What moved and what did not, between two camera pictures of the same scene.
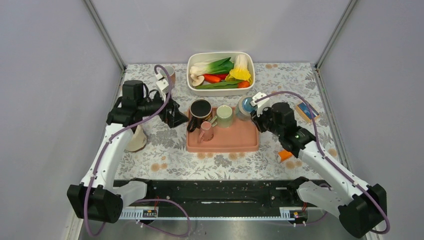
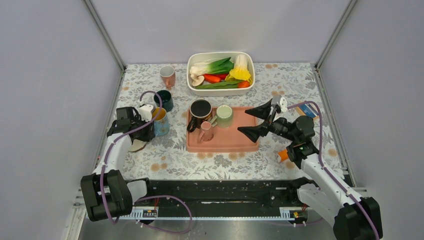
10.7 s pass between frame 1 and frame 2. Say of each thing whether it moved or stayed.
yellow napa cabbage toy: stayed
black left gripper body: moved
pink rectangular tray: stayed
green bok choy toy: stayed
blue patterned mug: moved
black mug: stayed
